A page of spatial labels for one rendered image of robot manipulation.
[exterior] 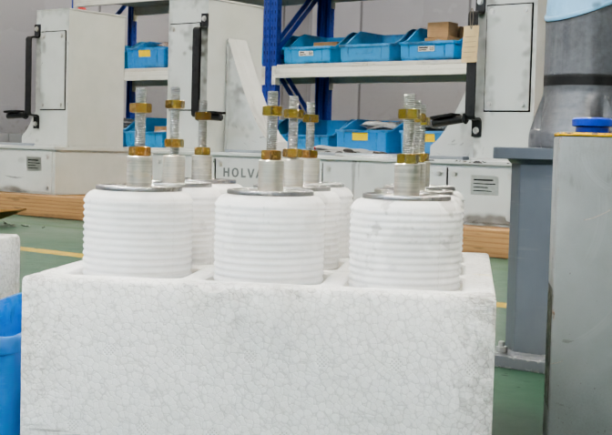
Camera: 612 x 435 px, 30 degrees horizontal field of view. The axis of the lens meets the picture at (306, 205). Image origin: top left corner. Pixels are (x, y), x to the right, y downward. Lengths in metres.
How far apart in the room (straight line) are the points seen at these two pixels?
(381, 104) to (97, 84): 6.72
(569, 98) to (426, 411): 0.73
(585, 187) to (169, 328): 0.44
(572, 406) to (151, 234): 0.45
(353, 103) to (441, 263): 10.34
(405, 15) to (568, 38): 9.47
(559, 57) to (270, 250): 0.73
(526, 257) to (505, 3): 1.85
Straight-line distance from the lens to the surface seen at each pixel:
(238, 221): 0.96
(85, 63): 4.57
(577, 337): 1.15
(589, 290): 1.15
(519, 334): 1.58
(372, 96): 11.16
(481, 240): 3.20
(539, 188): 1.56
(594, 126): 1.16
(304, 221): 0.96
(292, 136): 1.10
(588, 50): 1.57
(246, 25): 4.16
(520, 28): 3.32
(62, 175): 4.49
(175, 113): 1.13
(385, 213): 0.94
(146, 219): 0.98
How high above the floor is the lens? 0.29
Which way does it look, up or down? 3 degrees down
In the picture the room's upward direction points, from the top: 2 degrees clockwise
